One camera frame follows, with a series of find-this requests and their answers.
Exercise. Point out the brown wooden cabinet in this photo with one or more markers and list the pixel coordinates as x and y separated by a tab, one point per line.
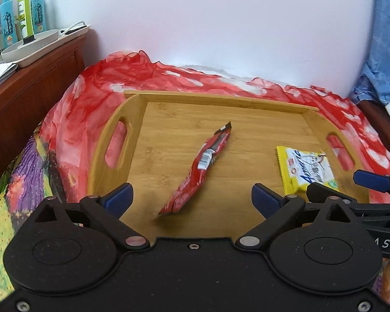
35	87

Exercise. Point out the white oval tray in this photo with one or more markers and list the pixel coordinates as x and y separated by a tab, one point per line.
29	52

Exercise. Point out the bamboo wooden tray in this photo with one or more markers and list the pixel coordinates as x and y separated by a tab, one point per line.
169	136

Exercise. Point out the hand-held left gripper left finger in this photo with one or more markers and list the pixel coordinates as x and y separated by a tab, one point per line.
119	196

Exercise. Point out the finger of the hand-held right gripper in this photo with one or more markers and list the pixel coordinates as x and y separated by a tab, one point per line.
370	180
318	191

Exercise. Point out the long red snack packet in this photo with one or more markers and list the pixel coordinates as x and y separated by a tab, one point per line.
195	172

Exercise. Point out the dark wooden furniture edge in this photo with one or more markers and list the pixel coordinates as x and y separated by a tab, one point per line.
377	117

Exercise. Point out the green spray bottle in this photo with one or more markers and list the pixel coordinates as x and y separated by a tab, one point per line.
25	9

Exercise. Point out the red sheer floral cloth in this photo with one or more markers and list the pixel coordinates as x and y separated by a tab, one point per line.
94	81

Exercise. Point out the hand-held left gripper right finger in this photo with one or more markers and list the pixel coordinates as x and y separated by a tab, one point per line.
264	198

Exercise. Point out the yellow snack packet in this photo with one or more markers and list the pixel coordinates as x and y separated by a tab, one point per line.
299	169

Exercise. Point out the colourful printed blanket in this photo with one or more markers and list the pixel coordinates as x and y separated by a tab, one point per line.
19	175

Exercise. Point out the blue checked shirt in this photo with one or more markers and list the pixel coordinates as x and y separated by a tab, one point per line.
383	39

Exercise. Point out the blue spray bottle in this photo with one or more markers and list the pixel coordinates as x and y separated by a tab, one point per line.
8	19
38	9

